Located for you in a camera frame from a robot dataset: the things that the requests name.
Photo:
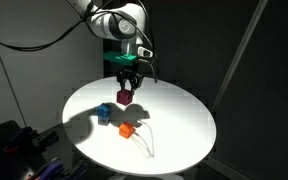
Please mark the thin grey rod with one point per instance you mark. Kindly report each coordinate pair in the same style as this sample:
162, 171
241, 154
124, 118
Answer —
4, 66

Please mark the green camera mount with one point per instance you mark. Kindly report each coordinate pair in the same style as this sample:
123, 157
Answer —
119, 58

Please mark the orange block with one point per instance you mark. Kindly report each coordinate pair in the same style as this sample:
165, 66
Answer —
126, 130

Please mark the large purple clamp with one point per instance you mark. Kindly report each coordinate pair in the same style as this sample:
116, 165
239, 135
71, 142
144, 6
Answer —
49, 170

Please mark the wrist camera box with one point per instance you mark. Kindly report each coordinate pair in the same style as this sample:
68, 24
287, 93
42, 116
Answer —
144, 52

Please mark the black clamp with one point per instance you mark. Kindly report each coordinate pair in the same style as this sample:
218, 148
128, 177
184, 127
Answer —
47, 138

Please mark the pink block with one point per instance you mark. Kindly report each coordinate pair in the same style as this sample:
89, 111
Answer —
124, 97

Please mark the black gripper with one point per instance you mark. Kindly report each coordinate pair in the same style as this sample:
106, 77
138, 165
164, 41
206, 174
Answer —
129, 71

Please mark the blue block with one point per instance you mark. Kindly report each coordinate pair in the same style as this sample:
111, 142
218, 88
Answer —
104, 110

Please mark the purple clamp with orange tip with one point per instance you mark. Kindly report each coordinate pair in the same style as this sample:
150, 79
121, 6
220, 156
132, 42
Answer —
17, 140

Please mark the slanted grey metal pole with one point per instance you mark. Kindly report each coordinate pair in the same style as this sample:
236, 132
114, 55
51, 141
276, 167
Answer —
240, 50

